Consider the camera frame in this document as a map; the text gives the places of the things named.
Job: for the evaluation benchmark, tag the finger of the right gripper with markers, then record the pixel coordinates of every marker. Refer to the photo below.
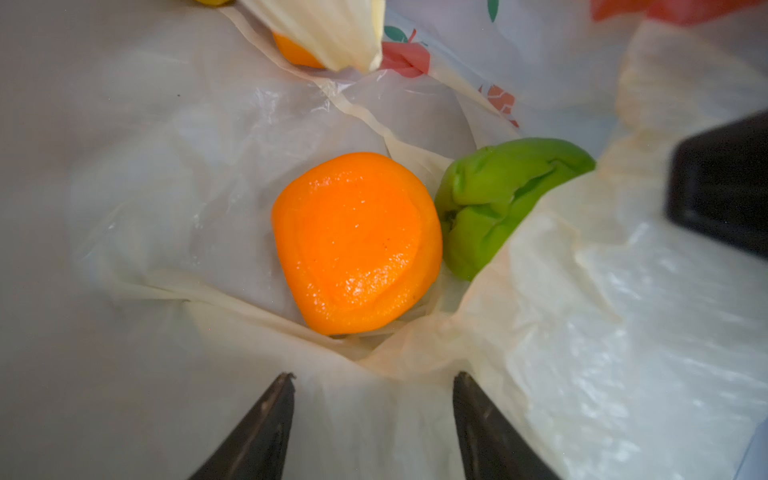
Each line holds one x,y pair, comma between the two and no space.
718,184

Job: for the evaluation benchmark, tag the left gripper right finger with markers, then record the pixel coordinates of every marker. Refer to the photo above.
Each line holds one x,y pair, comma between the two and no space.
491,448

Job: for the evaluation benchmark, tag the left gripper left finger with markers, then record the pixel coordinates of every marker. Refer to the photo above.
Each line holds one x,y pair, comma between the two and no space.
257,447

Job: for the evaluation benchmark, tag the green round apple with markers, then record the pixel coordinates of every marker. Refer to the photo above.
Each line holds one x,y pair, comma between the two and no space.
485,196

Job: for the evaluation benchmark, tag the yellowish printed plastic bag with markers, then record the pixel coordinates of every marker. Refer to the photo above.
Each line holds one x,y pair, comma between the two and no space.
144,309

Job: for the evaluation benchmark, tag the orange fruit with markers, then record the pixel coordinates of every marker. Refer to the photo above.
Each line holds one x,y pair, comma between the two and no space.
296,54
359,242

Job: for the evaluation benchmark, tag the yellow lemon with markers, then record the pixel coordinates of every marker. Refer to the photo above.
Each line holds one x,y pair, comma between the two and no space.
213,3

